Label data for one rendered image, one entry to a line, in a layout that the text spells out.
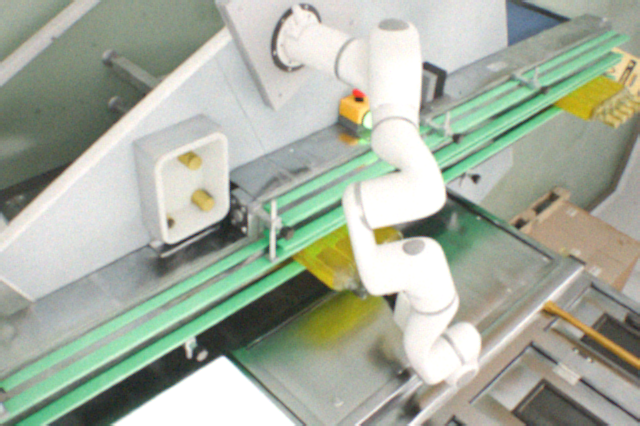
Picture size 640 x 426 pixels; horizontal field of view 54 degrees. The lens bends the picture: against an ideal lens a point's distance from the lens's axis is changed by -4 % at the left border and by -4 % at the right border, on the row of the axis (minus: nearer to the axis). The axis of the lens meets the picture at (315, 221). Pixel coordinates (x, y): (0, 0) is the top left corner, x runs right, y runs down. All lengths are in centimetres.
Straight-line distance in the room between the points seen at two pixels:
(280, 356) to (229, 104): 57
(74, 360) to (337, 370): 57
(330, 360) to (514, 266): 64
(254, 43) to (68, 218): 52
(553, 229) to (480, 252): 394
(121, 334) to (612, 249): 494
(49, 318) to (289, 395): 52
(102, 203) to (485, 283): 101
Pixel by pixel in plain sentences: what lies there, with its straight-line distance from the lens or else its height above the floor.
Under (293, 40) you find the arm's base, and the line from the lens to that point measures 142.
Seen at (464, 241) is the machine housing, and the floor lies 109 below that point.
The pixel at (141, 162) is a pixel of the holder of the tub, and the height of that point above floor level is 78.
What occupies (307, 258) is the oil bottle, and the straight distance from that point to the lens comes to 153.
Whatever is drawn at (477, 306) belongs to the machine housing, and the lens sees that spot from 175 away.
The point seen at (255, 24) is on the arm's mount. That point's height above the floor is 78.
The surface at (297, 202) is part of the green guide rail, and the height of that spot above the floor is 92.
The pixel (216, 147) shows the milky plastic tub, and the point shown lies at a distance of 139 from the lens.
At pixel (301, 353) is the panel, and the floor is 110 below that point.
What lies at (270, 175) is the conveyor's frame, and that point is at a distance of 154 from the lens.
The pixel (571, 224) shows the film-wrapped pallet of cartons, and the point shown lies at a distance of 597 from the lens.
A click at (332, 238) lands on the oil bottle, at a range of 157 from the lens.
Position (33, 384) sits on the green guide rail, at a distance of 133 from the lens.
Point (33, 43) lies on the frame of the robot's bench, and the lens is 182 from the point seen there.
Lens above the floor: 177
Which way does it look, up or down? 32 degrees down
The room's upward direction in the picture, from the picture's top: 126 degrees clockwise
